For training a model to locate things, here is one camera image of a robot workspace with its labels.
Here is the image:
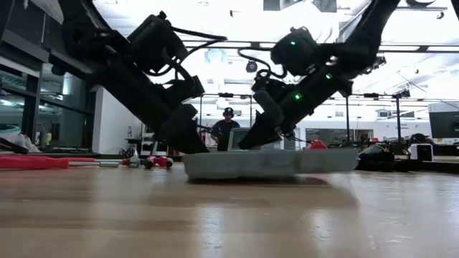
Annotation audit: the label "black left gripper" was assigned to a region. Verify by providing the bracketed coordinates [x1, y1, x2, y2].
[103, 60, 209, 155]

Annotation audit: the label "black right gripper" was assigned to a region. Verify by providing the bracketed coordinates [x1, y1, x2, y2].
[238, 75, 329, 151]

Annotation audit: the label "red black handled pliers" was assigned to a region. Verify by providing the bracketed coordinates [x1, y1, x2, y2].
[142, 155, 174, 171]

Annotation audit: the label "grey plastic tool case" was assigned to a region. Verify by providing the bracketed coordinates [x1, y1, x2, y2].
[182, 148, 359, 180]

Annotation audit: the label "red triangular tool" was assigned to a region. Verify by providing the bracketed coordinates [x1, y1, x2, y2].
[308, 139, 328, 151]

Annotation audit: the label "red handled screwdriver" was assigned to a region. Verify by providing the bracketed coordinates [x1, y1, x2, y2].
[0, 154, 122, 171]

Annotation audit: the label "white door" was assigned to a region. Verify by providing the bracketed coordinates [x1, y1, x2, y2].
[283, 128, 301, 151]

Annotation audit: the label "person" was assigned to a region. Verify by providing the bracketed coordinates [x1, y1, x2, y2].
[410, 132, 431, 145]
[209, 106, 242, 153]

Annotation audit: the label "grey framed monitor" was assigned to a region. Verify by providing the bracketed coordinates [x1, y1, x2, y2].
[227, 127, 266, 151]

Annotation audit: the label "black overhead rig beam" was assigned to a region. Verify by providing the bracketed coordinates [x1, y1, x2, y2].
[181, 39, 459, 54]

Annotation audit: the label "black framed glass partition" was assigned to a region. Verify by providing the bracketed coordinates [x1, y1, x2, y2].
[0, 0, 100, 153]

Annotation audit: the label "white box device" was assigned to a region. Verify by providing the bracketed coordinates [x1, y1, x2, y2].
[409, 143, 435, 162]

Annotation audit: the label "white teal bundle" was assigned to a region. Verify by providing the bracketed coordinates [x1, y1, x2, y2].
[0, 123, 41, 155]

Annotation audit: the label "black monitor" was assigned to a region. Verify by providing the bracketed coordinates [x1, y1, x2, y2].
[428, 110, 459, 140]

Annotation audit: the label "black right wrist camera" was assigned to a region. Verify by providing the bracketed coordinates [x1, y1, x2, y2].
[252, 77, 290, 105]

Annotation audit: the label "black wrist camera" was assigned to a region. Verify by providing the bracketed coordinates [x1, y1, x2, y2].
[252, 77, 290, 105]
[163, 75, 206, 108]

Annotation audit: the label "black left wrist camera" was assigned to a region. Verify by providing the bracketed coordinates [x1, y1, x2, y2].
[163, 75, 206, 108]

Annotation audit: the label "black background stand frame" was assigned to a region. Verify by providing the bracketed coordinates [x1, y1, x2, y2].
[345, 89, 412, 155]
[199, 92, 253, 129]

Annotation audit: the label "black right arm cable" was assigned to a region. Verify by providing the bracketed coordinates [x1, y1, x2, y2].
[237, 48, 288, 82]

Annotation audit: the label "black cable bundle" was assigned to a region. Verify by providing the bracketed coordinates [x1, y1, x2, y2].
[121, 145, 141, 164]

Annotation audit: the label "black aluminium table frame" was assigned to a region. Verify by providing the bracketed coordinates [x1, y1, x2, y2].
[0, 152, 459, 173]

